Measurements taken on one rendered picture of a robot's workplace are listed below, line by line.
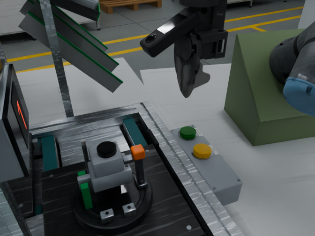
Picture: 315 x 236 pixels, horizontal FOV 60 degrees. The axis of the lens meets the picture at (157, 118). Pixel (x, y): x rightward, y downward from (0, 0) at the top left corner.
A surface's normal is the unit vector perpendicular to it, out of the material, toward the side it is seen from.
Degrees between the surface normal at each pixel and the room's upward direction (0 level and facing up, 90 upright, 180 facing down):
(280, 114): 41
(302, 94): 126
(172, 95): 0
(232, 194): 90
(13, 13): 90
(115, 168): 90
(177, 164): 0
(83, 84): 0
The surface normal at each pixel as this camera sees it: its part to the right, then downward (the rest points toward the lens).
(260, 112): 0.15, -0.26
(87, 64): 0.20, 0.56
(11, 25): 0.50, 0.50
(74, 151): 0.00, -0.82
